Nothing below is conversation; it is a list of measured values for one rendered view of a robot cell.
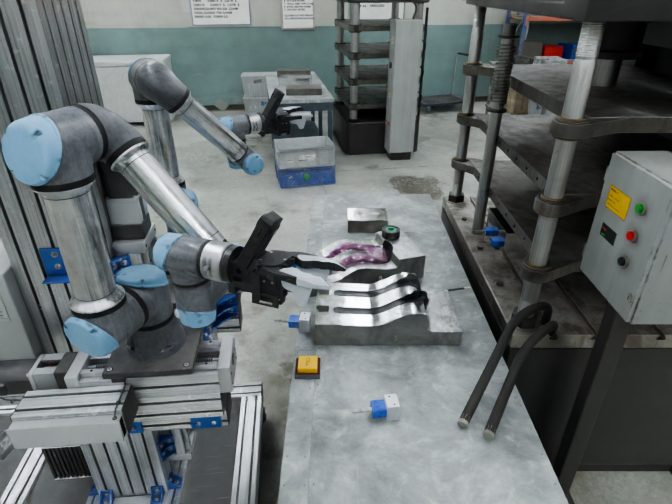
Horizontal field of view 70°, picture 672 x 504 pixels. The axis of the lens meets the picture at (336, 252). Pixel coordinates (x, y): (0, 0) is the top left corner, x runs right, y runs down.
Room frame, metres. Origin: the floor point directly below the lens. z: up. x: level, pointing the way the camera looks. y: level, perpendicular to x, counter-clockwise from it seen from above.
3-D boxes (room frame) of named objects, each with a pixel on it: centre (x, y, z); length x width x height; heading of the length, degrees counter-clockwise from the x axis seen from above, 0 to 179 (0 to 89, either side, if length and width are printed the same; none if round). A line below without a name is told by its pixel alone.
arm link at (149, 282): (1.01, 0.49, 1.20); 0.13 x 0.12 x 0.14; 159
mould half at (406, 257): (1.78, -0.09, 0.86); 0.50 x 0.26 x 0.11; 107
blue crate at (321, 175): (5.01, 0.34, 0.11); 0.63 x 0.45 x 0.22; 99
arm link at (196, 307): (0.82, 0.28, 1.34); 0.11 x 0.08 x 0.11; 159
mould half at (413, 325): (1.42, -0.18, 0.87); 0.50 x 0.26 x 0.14; 90
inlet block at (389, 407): (0.98, -0.11, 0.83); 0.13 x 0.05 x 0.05; 98
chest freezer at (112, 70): (7.65, 3.30, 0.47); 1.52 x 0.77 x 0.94; 99
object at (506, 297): (2.02, -1.06, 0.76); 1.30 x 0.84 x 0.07; 0
